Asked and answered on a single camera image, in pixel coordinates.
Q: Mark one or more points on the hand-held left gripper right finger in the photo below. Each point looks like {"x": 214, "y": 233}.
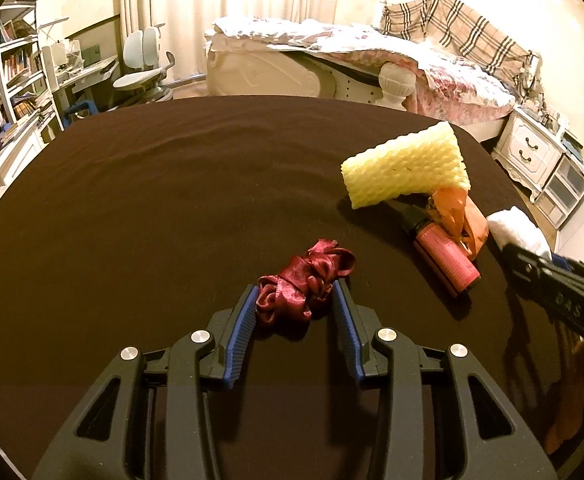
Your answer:
{"x": 347, "y": 330}

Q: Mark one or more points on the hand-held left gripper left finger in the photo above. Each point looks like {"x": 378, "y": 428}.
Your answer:
{"x": 239, "y": 340}

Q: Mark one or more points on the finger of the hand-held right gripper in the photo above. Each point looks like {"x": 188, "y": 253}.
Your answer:
{"x": 527, "y": 265}
{"x": 566, "y": 263}

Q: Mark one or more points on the white plastic bag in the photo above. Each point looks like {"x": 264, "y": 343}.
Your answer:
{"x": 514, "y": 230}

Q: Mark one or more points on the dark red satin scrunchie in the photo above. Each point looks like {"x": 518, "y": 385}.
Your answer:
{"x": 302, "y": 280}

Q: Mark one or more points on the red bottle with black cap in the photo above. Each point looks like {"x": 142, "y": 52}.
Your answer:
{"x": 444, "y": 257}

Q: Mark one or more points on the orange plastic bag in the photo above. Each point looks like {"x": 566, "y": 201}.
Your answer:
{"x": 454, "y": 210}

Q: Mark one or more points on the yellow foam fruit net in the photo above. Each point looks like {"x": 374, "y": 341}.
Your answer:
{"x": 407, "y": 170}

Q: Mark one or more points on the clear plastic drawer unit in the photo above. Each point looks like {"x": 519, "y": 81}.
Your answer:
{"x": 564, "y": 185}

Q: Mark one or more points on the white nightstand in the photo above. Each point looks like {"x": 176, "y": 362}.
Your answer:
{"x": 524, "y": 147}

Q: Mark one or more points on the pile of nightstand items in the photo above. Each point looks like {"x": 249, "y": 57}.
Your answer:
{"x": 547, "y": 110}

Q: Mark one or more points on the table with brown cloth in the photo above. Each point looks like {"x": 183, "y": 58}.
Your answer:
{"x": 146, "y": 200}

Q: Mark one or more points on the floral duvet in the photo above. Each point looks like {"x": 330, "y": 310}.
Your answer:
{"x": 452, "y": 80}

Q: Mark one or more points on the beige plaid blanket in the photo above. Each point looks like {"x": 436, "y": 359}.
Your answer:
{"x": 462, "y": 20}

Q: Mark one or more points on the bed with floral quilt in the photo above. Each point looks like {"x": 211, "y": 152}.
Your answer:
{"x": 252, "y": 72}

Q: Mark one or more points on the grey office chair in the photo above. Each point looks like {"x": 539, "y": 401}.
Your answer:
{"x": 139, "y": 50}

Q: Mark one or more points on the white study desk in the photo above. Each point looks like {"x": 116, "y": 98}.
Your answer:
{"x": 91, "y": 67}

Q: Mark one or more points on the white bookshelf with books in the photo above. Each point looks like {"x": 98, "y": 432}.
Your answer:
{"x": 16, "y": 60}

